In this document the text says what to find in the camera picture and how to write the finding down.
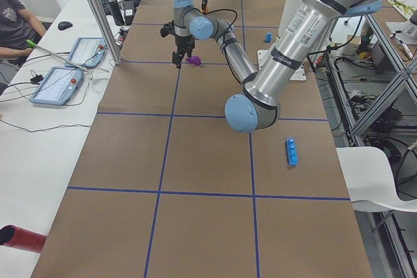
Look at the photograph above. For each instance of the long blue block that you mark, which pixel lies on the long blue block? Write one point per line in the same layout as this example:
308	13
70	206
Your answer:
291	150

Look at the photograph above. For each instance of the black water bottle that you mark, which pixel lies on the black water bottle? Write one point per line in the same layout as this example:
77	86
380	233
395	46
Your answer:
116	12

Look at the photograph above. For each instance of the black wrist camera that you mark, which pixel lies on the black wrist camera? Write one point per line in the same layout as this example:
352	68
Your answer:
168	29

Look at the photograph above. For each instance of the red cylinder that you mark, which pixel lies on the red cylinder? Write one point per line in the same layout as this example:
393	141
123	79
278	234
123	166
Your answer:
22	239

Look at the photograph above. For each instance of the far blue teach pendant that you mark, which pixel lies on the far blue teach pendant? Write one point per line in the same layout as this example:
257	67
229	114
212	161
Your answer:
88	51

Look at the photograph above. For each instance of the blue teach pendant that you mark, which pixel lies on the blue teach pendant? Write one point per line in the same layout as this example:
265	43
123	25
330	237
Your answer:
58	86
88	51

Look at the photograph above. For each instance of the aluminium frame post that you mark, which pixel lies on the aluminium frame post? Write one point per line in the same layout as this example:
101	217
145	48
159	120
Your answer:
105	29

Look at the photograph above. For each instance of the seated person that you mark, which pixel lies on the seated person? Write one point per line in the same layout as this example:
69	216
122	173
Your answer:
18	24

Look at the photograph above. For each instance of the white chair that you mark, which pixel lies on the white chair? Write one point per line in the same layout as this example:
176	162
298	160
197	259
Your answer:
370	181

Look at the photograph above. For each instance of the near blue teach pendant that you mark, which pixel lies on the near blue teach pendant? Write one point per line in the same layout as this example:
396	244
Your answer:
58	86

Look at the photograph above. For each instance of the small blue block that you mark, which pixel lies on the small blue block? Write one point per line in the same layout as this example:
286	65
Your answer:
268	37

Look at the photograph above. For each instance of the metal rod green handle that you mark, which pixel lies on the metal rod green handle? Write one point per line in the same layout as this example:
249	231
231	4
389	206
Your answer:
33	45

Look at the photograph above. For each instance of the purple trapezoid block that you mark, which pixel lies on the purple trapezoid block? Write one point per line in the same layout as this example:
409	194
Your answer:
195	60

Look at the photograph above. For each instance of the black computer mouse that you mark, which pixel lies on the black computer mouse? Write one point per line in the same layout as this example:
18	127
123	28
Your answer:
63	25

